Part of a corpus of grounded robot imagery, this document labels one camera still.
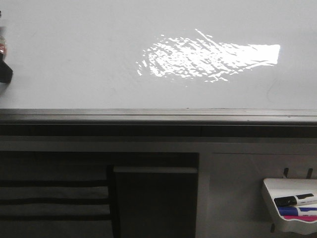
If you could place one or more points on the white marker tray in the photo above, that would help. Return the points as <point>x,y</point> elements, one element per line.
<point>281,187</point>

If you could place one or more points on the blue whiteboard marker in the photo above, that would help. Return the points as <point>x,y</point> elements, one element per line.
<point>297,211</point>

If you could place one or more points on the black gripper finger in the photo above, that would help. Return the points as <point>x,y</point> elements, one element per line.
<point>6,72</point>

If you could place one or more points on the pink whiteboard marker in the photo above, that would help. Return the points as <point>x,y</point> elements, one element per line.
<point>301,218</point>

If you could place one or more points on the dark cabinet panel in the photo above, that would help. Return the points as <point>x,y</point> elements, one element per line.
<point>157,202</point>

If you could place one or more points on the black whiteboard marker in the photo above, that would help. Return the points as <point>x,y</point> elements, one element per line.
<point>296,200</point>

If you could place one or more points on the grey striped shelf unit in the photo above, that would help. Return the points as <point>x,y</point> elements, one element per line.
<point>57,195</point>

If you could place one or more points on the white whiteboard with aluminium frame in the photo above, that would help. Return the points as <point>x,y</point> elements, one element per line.
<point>160,67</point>

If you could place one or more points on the white taped marker pen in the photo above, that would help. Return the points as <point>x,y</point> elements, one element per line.
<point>3,44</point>

